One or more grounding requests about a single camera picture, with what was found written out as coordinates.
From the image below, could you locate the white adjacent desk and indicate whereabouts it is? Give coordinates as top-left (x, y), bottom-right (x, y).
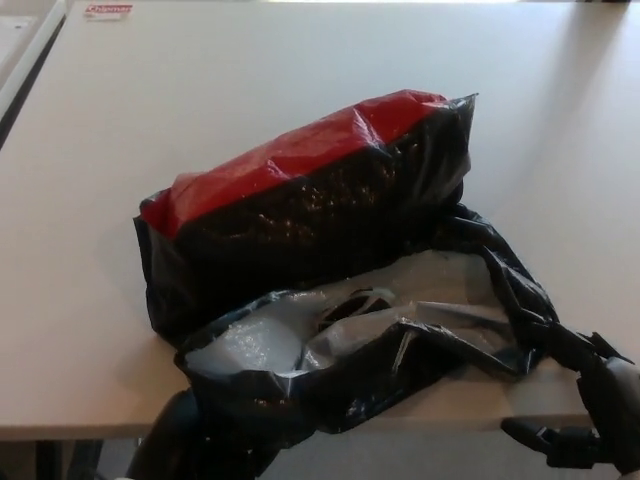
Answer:
top-left (0, 0), bottom-right (68, 129)

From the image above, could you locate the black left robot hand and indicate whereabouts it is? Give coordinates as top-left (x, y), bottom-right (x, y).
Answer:
top-left (124, 388), bottom-right (207, 480)

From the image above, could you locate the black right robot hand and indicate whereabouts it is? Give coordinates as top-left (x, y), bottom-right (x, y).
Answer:
top-left (501, 322), bottom-right (632, 480)

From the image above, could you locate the white perforated sheet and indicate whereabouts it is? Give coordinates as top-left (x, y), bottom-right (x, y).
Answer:
top-left (0, 13), bottom-right (40, 81)

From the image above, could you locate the black and red plastic bag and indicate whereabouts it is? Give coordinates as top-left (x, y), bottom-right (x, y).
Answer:
top-left (132, 89), bottom-right (591, 480)

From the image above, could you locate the red and white label sticker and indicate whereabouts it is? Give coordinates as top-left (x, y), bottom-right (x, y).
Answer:
top-left (82, 2), bottom-right (133, 23)

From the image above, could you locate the dark desk leg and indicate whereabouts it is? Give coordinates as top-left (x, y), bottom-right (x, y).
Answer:
top-left (32, 439), bottom-right (67, 480)

